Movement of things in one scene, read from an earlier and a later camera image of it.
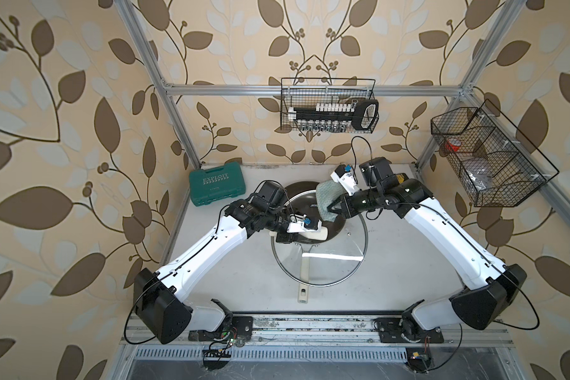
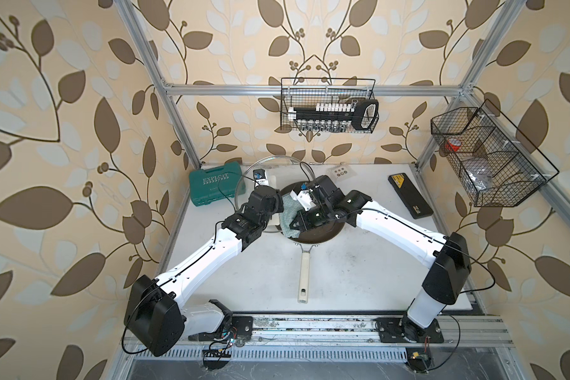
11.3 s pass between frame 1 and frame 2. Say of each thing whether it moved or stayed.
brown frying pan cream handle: stayed
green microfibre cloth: moved
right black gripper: moved
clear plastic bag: stayed
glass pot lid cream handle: moved
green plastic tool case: stayed
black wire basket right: stayed
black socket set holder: stayed
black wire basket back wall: stayed
